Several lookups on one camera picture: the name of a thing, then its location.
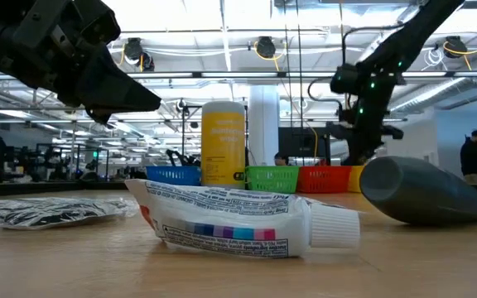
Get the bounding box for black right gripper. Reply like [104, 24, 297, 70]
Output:
[328, 118, 405, 166]

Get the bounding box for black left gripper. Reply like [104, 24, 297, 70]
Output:
[2, 0, 163, 125]

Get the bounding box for dark grey plastic bottle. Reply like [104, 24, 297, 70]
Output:
[359, 156, 477, 227]

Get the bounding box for black item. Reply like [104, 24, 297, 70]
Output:
[0, 195, 140, 231]

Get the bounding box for yellow plastic basket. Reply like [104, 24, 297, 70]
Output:
[348, 165, 366, 194]

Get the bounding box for red plastic basket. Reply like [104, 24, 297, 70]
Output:
[296, 165, 354, 195]

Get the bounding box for black monitor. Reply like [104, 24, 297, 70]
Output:
[278, 126, 331, 159]

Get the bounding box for black stand pole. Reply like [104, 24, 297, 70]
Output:
[179, 103, 203, 166]

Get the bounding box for blue plastic basket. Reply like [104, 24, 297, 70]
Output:
[146, 165, 202, 186]

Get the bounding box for white pillar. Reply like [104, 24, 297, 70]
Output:
[248, 84, 280, 166]

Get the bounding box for green plastic basket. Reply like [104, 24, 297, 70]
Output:
[245, 165, 301, 195]

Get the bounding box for yellow wipes canister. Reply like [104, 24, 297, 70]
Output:
[200, 100, 247, 190]

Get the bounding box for white toothpaste tube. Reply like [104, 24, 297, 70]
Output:
[124, 178, 362, 260]

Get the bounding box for black ceiling cable reel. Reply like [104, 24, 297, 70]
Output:
[256, 36, 277, 60]
[123, 36, 145, 64]
[443, 36, 466, 60]

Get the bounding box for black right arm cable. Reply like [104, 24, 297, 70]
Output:
[306, 23, 406, 105]

